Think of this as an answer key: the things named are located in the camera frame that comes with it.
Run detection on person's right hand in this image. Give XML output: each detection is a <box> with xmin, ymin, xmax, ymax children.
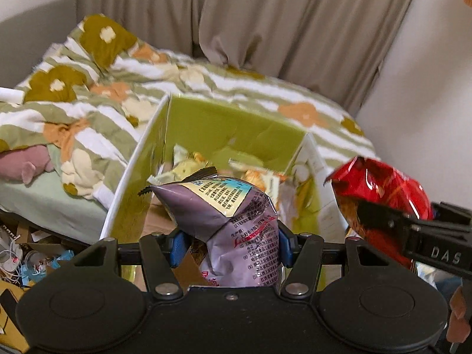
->
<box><xmin>447</xmin><ymin>286</ymin><xmax>472</xmax><ymax>343</ymax></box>

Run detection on blue and white wrapper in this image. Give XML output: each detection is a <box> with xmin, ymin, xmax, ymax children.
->
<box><xmin>20</xmin><ymin>250</ymin><xmax>75</xmax><ymax>285</ymax></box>

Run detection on pink plush toy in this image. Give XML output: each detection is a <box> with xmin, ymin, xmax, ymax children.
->
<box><xmin>0</xmin><ymin>144</ymin><xmax>56</xmax><ymax>186</ymax></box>

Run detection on yellow cardboard piece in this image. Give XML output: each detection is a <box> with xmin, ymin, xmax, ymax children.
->
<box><xmin>0</xmin><ymin>279</ymin><xmax>31</xmax><ymax>353</ymax></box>

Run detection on green cardboard box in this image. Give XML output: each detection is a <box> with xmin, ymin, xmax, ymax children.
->
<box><xmin>99</xmin><ymin>94</ymin><xmax>350</xmax><ymax>290</ymax></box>

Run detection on beige curtain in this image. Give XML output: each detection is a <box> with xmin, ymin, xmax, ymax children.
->
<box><xmin>67</xmin><ymin>0</ymin><xmax>424</xmax><ymax>116</ymax></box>

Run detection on grey-purple snack bag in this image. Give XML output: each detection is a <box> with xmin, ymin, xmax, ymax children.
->
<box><xmin>137</xmin><ymin>167</ymin><xmax>283</xmax><ymax>288</ymax></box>

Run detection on white paper roll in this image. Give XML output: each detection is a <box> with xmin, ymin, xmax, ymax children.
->
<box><xmin>0</xmin><ymin>87</ymin><xmax>27</xmax><ymax>103</ymax></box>

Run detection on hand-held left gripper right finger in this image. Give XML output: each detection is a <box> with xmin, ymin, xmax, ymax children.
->
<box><xmin>278</xmin><ymin>227</ymin><xmax>392</xmax><ymax>300</ymax></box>

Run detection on pale yellow snack bag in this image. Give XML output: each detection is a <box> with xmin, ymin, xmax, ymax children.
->
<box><xmin>147</xmin><ymin>145</ymin><xmax>219</xmax><ymax>188</ymax></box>

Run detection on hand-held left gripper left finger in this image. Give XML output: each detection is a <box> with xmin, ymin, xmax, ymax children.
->
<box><xmin>71</xmin><ymin>228</ymin><xmax>192</xmax><ymax>300</ymax></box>

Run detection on grey bed headboard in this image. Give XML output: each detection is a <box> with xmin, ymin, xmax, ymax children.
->
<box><xmin>0</xmin><ymin>0</ymin><xmax>80</xmax><ymax>90</ymax></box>

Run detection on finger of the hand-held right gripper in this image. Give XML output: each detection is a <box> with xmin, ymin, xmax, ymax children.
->
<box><xmin>357</xmin><ymin>201</ymin><xmax>414</xmax><ymax>235</ymax></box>

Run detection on white cable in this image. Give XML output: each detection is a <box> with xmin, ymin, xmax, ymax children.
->
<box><xmin>0</xmin><ymin>227</ymin><xmax>24</xmax><ymax>283</ymax></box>

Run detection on orange snack packet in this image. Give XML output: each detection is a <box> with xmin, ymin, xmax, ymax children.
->
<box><xmin>228</xmin><ymin>158</ymin><xmax>289</xmax><ymax>193</ymax></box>

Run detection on red snack bag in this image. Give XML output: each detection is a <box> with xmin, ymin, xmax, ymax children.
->
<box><xmin>324</xmin><ymin>156</ymin><xmax>435</xmax><ymax>270</ymax></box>

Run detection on floral striped blanket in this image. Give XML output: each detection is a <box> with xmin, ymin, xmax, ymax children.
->
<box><xmin>0</xmin><ymin>14</ymin><xmax>377</xmax><ymax>201</ymax></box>

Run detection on brown cardboard scraps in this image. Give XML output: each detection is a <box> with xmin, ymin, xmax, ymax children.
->
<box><xmin>15</xmin><ymin>223</ymin><xmax>76</xmax><ymax>257</ymax></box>

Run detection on light green bed sheet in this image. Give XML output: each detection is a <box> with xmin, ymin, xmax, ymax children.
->
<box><xmin>0</xmin><ymin>179</ymin><xmax>113</xmax><ymax>245</ymax></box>

